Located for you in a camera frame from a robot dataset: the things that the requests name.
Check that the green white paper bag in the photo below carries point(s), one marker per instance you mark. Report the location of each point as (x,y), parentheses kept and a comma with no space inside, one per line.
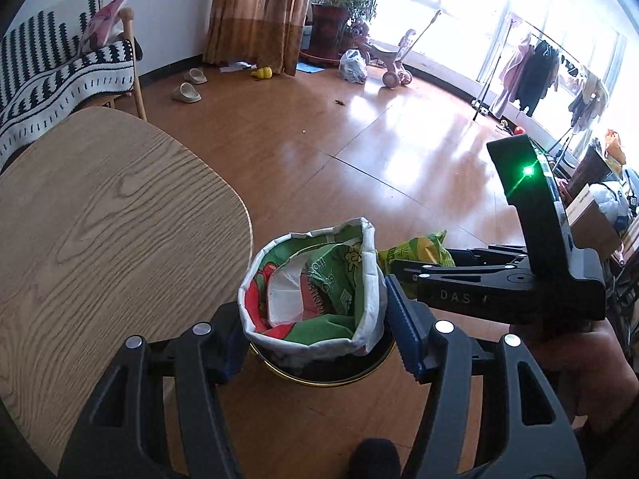
(319,329)

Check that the pink printed cushion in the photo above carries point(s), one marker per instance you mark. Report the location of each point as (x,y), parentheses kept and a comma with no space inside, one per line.
(105,25)

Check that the metal clothes rack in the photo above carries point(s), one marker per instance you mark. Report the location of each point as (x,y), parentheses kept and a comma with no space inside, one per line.
(486,95)

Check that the blue flat item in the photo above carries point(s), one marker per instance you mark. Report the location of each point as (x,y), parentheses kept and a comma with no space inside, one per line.
(308,68)

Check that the brown curtain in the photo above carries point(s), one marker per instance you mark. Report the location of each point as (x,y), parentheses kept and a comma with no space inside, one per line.
(259,15)

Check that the sofa with striped blanket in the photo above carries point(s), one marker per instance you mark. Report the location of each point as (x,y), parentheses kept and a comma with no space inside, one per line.
(50,90)

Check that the pink hanging garment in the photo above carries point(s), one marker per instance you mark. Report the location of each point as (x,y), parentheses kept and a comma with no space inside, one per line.
(511,80)

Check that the round wooden table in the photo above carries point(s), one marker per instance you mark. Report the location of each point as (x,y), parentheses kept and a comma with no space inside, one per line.
(100,239)

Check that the beige slipper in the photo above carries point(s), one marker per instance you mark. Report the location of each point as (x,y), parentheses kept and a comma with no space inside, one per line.
(195,76)
(187,93)

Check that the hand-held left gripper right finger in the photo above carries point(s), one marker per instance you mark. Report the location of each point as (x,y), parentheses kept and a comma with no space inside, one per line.
(404,329)

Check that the white plastic bag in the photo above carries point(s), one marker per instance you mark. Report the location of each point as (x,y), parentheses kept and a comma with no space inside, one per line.
(353,67)

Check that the yellow green snack packet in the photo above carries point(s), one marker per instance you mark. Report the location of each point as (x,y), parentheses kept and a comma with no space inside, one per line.
(419,249)

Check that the white papers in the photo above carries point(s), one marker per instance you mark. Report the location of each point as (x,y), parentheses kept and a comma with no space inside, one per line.
(235,66)

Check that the person's right hand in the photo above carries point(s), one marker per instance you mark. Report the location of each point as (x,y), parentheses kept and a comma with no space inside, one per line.
(589,369)

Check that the pink child tricycle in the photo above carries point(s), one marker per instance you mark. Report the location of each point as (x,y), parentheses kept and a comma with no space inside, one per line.
(382,55)

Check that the person's foot in dark sock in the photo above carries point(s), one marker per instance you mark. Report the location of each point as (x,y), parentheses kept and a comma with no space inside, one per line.
(375,459)

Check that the potted plant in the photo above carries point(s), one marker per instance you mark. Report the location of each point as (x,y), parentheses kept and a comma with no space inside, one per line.
(332,30)

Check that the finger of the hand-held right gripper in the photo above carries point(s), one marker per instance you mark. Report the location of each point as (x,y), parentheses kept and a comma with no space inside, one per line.
(489,252)
(449,268)

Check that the black bin with gold rim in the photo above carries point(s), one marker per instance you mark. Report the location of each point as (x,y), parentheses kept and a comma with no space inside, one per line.
(324,373)

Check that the yellow toy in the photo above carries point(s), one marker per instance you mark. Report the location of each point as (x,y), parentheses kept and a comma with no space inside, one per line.
(262,73)

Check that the orange bag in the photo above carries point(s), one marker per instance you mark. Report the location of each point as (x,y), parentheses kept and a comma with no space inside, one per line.
(615,147)

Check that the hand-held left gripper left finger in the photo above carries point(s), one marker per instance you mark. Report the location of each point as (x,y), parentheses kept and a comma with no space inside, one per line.
(227,354)

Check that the cardboard box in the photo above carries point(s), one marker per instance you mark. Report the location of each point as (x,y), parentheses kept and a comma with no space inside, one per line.
(591,224)

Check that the wooden sofa frame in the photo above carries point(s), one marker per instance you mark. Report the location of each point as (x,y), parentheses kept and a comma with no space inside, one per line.
(136,80)

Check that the mixed hanging clothes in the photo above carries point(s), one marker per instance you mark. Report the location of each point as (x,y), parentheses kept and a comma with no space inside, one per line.
(586,100)

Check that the black hanging garment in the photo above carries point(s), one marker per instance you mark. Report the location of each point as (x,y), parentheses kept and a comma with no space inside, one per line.
(536,77)

